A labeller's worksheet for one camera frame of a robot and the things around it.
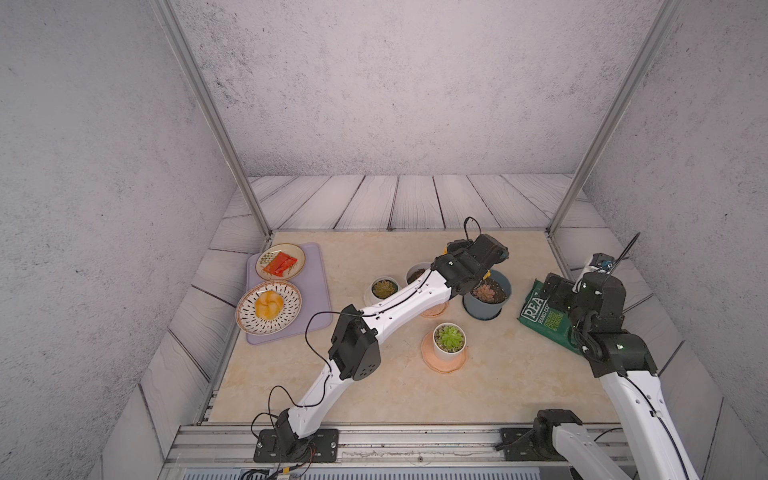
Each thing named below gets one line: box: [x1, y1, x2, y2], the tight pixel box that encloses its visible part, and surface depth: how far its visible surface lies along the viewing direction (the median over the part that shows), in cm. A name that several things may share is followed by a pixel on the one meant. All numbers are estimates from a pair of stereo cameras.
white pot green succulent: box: [432, 322, 467, 361], surface depth 82 cm
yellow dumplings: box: [255, 290, 285, 320], surface depth 98 cm
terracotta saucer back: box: [420, 302, 449, 317], surface depth 100 cm
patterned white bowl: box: [235, 280, 302, 335], surface depth 98 cm
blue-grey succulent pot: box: [462, 269, 512, 321], surface depth 93 cm
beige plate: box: [256, 243, 306, 281], surface depth 113 cm
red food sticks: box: [263, 251, 298, 277], surface depth 110 cm
